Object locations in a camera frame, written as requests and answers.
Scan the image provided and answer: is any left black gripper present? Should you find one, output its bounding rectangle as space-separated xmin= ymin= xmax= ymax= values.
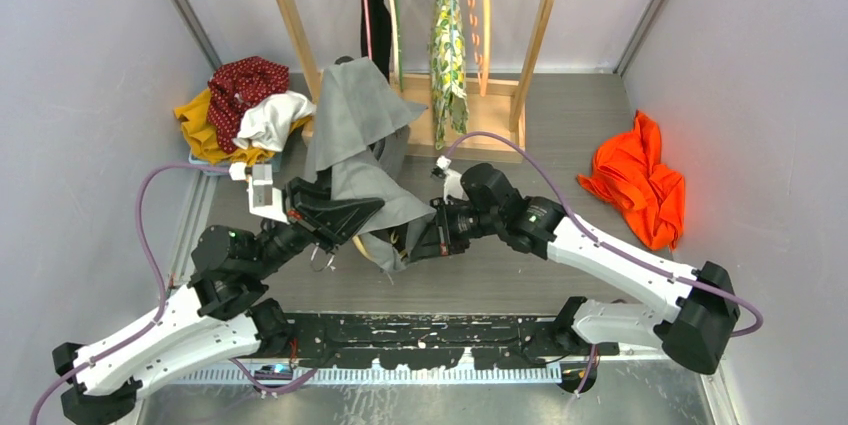
xmin=249 ymin=176 xmax=386 ymax=279

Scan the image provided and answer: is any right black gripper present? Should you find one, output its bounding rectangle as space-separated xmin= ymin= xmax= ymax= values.
xmin=411 ymin=198 xmax=502 ymax=262

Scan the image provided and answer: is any grey garment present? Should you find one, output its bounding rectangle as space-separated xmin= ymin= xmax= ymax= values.
xmin=303 ymin=57 xmax=435 ymax=273

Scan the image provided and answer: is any lemon print skirt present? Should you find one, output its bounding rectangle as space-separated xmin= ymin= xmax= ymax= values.
xmin=428 ymin=0 xmax=469 ymax=150

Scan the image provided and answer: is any black skirt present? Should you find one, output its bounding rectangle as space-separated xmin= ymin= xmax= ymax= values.
xmin=360 ymin=0 xmax=392 ymax=80

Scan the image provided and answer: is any yellow hanger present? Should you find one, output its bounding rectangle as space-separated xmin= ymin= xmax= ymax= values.
xmin=353 ymin=228 xmax=407 ymax=267

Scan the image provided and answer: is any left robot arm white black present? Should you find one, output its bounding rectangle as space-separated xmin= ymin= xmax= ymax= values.
xmin=52 ymin=166 xmax=385 ymax=424

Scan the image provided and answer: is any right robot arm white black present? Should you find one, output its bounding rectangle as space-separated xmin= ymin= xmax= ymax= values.
xmin=405 ymin=163 xmax=740 ymax=375

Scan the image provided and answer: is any wooden hanger rack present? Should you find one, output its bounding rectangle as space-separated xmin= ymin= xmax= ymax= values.
xmin=276 ymin=0 xmax=556 ymax=157

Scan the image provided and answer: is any beige hanger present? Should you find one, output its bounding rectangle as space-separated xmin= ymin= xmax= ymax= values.
xmin=387 ymin=0 xmax=402 ymax=90

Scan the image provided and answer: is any orange wavy hanger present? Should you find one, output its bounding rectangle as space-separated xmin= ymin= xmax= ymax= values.
xmin=466 ymin=0 xmax=483 ymax=78

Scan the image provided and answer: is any green hanger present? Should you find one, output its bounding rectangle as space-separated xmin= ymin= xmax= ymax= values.
xmin=391 ymin=0 xmax=404 ymax=91

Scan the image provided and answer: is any light blue plastic basket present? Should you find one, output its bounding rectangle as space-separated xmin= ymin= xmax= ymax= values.
xmin=187 ymin=152 xmax=283 ymax=176

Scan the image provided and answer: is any white garment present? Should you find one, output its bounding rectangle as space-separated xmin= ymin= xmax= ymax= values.
xmin=232 ymin=91 xmax=316 ymax=152

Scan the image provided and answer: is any mustard yellow garment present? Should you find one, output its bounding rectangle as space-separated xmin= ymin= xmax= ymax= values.
xmin=174 ymin=89 xmax=312 ymax=164

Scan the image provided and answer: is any red polka dot garment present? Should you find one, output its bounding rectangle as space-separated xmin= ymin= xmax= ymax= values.
xmin=207 ymin=56 xmax=290 ymax=154

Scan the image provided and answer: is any orange garment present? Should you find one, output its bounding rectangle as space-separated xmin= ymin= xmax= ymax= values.
xmin=576 ymin=111 xmax=686 ymax=250

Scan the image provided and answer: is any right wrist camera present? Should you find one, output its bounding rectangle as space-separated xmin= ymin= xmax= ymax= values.
xmin=431 ymin=155 xmax=466 ymax=202

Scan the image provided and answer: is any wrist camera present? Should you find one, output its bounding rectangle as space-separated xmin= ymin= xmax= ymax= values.
xmin=431 ymin=155 xmax=466 ymax=202
xmin=228 ymin=162 xmax=288 ymax=223

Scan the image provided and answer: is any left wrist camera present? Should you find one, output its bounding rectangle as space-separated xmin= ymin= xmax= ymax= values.
xmin=228 ymin=162 xmax=288 ymax=223

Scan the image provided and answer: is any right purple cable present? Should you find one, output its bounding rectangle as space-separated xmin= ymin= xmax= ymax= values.
xmin=443 ymin=131 xmax=764 ymax=397

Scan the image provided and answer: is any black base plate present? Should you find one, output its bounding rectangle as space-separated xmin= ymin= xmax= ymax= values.
xmin=253 ymin=313 xmax=590 ymax=371

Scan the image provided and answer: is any aluminium slotted rail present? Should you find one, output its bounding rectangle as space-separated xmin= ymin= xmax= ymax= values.
xmin=175 ymin=361 xmax=561 ymax=386

